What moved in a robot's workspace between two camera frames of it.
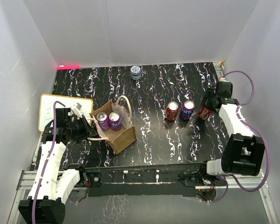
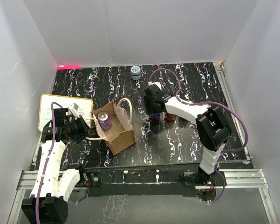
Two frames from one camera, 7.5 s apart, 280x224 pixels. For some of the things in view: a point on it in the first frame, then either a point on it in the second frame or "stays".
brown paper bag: x=114 y=120 stays
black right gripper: x=209 y=94 -> x=150 y=109
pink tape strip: x=76 y=67 stays
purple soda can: x=115 y=122 -> x=155 y=116
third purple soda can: x=103 y=120 stays
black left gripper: x=87 y=132 stays
